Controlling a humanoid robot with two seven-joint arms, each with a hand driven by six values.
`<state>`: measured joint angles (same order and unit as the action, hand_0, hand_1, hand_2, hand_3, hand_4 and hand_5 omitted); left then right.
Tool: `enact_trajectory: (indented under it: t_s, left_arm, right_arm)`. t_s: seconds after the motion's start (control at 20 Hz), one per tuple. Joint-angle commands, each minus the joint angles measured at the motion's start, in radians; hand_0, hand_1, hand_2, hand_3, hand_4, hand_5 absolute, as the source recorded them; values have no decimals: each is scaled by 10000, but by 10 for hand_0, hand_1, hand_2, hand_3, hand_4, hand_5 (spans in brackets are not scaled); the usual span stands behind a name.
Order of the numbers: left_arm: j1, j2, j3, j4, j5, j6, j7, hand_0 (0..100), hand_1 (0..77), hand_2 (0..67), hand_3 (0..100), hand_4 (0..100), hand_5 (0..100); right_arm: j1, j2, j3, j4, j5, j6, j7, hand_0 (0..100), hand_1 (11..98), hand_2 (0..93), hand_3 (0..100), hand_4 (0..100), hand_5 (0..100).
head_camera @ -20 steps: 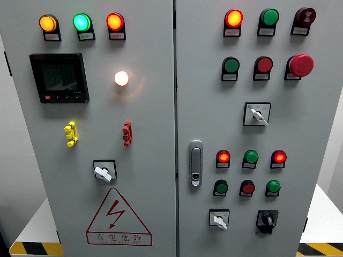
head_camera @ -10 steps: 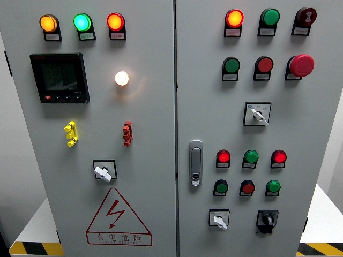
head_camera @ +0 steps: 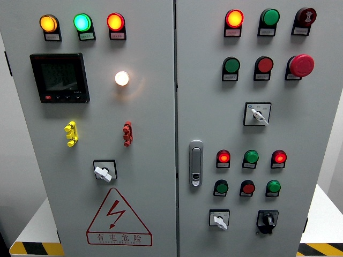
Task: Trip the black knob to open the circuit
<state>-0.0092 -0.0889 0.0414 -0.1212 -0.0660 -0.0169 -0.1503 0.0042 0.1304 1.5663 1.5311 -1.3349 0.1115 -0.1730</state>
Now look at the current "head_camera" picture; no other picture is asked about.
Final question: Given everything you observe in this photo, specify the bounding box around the pale grey cabinet door with lock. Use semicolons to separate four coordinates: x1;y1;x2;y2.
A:
176;0;343;257

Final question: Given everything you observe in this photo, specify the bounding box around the silver door lock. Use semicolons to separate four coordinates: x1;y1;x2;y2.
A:
189;140;204;187

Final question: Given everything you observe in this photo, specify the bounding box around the large red stop button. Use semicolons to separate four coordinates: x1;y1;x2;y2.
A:
284;54;315;81

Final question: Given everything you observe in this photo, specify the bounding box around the red warning triangle sign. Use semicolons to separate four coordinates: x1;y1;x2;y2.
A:
86;187;153;247

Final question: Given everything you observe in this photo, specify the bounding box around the black knob turn switch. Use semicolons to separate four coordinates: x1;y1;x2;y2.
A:
256;209;279;236

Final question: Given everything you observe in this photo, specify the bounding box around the turn switch with long white handle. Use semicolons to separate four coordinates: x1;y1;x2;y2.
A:
243;101;272;127

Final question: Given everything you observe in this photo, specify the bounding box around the small yellow handle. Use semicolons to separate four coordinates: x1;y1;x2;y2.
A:
64;120;79;148

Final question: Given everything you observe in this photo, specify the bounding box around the dark red buzzer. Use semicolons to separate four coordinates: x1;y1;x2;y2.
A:
291;7;317;36

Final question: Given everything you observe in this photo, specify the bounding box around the pale grey cabinet door with display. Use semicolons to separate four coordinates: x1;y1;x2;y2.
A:
0;0;178;257

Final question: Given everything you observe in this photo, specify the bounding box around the small red indicator lamp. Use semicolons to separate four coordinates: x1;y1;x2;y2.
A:
270;149;288;169
216;149;231;169

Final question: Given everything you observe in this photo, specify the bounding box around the large dark green indicator lamp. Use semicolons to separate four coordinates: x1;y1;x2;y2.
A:
257;7;280;37

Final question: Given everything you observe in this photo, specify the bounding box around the small red push button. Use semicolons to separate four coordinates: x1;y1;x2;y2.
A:
239;179;256;198

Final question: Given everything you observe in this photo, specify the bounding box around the small green indicator lamp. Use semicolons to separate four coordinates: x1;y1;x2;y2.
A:
265;179;282;198
242;149;259;169

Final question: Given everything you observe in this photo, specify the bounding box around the large red indicator lamp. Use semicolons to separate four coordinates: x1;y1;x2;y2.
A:
223;9;245;37
106;12;127;41

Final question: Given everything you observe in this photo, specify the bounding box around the large red push button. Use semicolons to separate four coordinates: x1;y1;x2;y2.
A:
253;56;274;81

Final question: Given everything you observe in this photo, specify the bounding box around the small green push button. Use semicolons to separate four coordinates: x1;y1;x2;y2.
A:
213;179;229;197

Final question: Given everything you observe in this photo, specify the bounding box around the small red handle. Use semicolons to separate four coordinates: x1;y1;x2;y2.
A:
122;120;133;147

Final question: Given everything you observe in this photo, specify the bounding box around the white-handled turn switch, printed plate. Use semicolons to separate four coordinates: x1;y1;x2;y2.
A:
208;209;230;231

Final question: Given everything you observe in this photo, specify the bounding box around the large lit green indicator lamp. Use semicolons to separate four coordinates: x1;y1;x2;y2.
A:
73;13;96;41

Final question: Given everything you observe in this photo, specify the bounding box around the large green push button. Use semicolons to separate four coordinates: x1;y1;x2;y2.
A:
221;56;241;82

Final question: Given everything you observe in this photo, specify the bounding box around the black digital meter display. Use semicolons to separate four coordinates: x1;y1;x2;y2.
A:
29;52;91;104

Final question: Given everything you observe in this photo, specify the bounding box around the black yellow striped tape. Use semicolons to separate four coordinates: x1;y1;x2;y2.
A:
9;241;65;257
296;243;343;257

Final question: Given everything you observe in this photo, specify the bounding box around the glowing white lamp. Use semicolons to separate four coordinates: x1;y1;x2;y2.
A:
114;71;130;87

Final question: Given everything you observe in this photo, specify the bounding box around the white-handled turn switch, blank plate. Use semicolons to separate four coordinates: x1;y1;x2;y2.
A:
92;159;118;184

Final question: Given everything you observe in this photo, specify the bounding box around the large yellow indicator lamp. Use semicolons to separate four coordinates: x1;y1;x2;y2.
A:
39;14;63;42

